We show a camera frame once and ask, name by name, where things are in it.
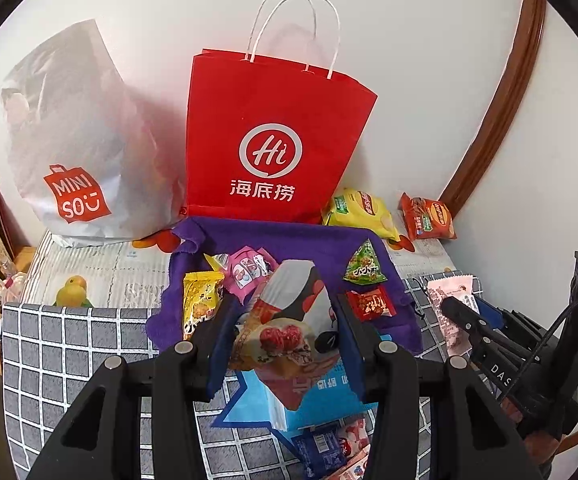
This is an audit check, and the white red strawberry snack packet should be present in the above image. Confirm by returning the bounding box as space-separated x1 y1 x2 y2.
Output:
336 417 369 458

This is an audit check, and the black cable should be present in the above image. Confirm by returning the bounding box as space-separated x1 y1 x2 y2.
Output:
498 299 578 401

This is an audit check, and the red Haidilao paper bag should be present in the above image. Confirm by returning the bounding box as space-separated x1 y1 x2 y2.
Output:
183 0 378 226

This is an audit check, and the yellow snack packet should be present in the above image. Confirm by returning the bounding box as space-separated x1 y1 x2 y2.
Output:
182 271 225 340

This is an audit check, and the dark blue snack packet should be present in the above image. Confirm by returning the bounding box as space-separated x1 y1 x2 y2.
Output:
291 425 347 479

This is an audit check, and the brown wooden door frame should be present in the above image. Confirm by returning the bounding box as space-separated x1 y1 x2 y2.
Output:
440 0 546 217

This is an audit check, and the magenta snack packet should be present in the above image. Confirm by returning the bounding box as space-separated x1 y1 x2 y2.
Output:
223 246 278 304

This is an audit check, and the right human hand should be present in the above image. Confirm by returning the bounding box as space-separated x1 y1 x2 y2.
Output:
500 398 562 465

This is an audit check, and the white Miniso plastic bag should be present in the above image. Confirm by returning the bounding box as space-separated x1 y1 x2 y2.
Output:
0 20 184 247

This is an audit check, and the long strawberry bear snack packet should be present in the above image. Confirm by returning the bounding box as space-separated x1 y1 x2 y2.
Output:
327 445 370 480

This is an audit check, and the green triangular snack packet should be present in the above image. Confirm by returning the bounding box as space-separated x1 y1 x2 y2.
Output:
343 238 388 285

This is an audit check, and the panda print snack packet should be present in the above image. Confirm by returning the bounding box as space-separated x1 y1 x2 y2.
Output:
229 259 340 387

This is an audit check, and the blue tissue pack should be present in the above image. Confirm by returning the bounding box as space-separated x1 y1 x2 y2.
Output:
266 366 378 434

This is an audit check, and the newspaper with parrot picture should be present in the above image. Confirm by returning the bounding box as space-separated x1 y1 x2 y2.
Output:
22 230 181 309

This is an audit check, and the orange chips bag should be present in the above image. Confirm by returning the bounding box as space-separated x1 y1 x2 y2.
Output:
400 193 456 240

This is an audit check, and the purple towel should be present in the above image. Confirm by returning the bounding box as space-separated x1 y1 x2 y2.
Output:
146 217 423 356

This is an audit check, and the yellow chips bag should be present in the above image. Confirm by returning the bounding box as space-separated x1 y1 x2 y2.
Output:
321 188 400 242

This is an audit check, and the grey checked bed sheet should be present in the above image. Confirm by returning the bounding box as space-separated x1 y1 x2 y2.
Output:
0 274 491 480

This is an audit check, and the light pink small snack packet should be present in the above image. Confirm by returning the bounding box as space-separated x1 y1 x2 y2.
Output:
427 274 480 356

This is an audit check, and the red small snack packet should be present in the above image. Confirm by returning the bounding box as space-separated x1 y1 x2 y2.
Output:
345 285 396 322

